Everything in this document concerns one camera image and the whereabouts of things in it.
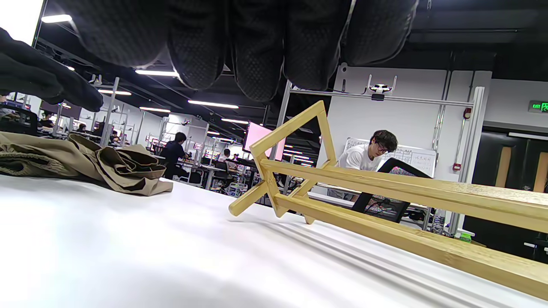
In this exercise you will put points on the person's left hand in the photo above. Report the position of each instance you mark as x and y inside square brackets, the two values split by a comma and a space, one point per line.
[34, 72]

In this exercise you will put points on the person's right hand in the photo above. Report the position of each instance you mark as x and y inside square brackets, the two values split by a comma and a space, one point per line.
[257, 38]

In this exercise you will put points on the khaki shorts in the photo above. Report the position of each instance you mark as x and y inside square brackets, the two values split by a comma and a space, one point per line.
[85, 164]

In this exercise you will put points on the yellow wooden book rack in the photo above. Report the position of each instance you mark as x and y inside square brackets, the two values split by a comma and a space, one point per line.
[385, 184]

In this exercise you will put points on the bright computer monitor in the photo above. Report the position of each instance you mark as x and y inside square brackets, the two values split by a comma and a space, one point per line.
[257, 134]

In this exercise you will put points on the whiteboard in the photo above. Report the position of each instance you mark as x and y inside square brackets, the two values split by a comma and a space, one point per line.
[413, 158]

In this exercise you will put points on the black office chair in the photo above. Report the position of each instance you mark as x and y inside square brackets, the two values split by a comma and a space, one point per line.
[391, 201]

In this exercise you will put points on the red fire alarm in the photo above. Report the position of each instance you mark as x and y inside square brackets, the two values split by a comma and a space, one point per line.
[467, 113]

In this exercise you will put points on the dark double door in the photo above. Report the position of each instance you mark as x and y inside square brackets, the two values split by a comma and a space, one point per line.
[505, 171]

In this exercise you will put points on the green exit sign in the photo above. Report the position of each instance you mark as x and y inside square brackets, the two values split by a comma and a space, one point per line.
[540, 106]

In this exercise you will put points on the white camera on frame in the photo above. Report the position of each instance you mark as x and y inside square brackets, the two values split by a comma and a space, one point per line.
[380, 89]

